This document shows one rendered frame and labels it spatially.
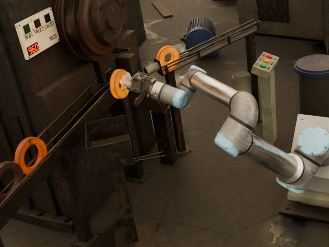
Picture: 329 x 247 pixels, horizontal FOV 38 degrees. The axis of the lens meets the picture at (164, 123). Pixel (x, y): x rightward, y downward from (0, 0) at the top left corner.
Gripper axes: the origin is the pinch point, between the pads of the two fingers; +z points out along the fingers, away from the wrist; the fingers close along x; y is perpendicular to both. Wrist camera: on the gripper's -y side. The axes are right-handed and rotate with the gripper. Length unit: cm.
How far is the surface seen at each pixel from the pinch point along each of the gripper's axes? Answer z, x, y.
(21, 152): 17, 58, -16
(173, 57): -2, -66, -14
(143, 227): -31, 17, -78
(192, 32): 44, -218, -67
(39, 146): 15, 47, -20
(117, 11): 17.5, -24.4, 25.6
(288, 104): -71, -146, -66
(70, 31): 29.2, 2.6, 20.1
